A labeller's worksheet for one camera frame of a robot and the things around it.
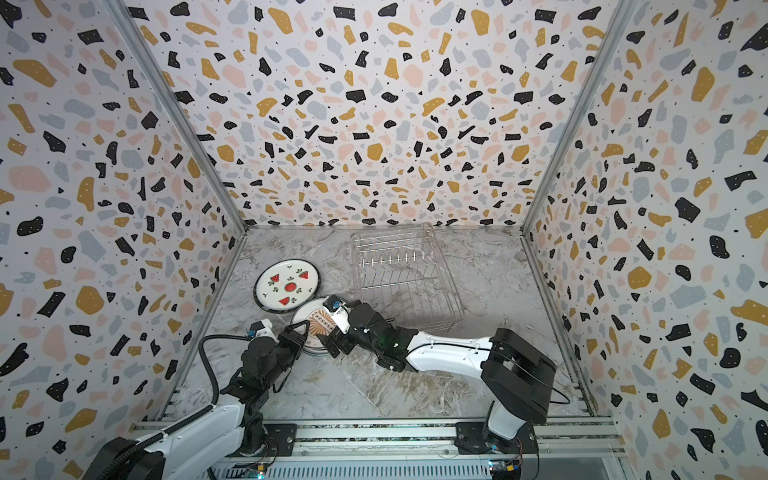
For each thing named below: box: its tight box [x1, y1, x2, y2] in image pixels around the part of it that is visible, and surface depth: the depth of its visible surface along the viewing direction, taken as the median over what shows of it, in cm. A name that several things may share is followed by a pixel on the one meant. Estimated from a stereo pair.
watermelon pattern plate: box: [253, 258, 322, 313], surface depth 103 cm
